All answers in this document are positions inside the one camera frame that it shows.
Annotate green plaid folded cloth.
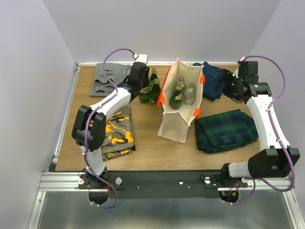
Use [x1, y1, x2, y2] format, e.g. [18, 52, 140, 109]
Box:
[195, 109, 258, 153]

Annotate grey folded shorts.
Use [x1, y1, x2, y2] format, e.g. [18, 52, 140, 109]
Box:
[90, 63, 131, 97]

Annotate beige canvas tote bag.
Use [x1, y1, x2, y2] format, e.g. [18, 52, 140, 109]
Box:
[157, 59, 205, 143]

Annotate aluminium rail frame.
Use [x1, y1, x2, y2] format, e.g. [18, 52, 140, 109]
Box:
[29, 65, 305, 229]

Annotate dark blue folded jeans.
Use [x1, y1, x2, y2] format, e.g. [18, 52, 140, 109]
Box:
[193, 62, 225, 101]

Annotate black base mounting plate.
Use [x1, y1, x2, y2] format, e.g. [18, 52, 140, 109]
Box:
[78, 169, 248, 200]

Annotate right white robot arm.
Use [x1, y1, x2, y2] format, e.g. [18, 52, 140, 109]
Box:
[212, 57, 300, 187]

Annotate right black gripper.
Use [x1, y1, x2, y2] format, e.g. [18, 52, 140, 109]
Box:
[211, 68, 244, 102]

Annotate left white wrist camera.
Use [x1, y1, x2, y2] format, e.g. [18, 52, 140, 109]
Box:
[133, 53, 148, 65]

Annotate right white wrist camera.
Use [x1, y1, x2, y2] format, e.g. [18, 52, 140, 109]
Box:
[232, 69, 238, 78]

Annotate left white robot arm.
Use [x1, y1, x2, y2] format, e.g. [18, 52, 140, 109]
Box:
[71, 60, 149, 188]

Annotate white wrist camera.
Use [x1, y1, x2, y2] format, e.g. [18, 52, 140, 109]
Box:
[133, 53, 148, 65]
[232, 69, 238, 78]

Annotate orange camouflage folded pants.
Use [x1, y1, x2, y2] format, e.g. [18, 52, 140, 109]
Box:
[101, 105, 136, 160]

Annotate green glass bottle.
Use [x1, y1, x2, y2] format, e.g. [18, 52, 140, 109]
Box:
[183, 83, 196, 106]
[149, 68, 158, 82]
[170, 83, 183, 110]
[150, 78, 161, 104]
[139, 86, 150, 104]
[178, 77, 185, 91]

